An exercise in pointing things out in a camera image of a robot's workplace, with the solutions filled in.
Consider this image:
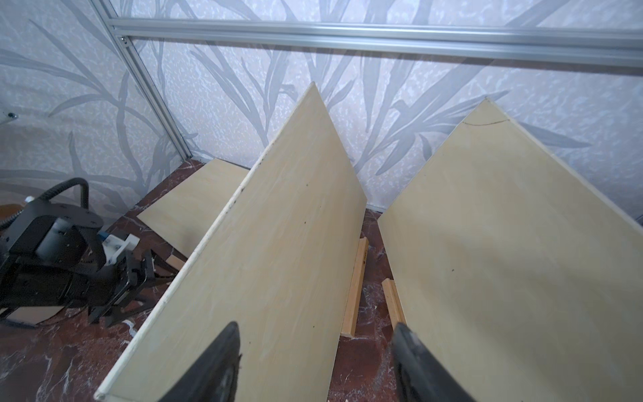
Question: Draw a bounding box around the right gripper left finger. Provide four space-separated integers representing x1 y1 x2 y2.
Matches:
160 322 241 402

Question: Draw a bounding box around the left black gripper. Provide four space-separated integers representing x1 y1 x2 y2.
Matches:
1 200 156 327

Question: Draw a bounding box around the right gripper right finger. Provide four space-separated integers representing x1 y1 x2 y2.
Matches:
391 323 475 402

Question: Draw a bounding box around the wooden easel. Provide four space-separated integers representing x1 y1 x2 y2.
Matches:
382 278 406 329
341 237 369 338

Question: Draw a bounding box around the plywood board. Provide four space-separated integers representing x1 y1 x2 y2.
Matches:
95 85 367 401
138 159 249 257
378 100 642 401

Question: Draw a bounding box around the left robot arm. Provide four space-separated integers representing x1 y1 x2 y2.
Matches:
1 178 156 327

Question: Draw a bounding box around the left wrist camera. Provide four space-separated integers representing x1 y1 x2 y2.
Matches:
100 232 140 266

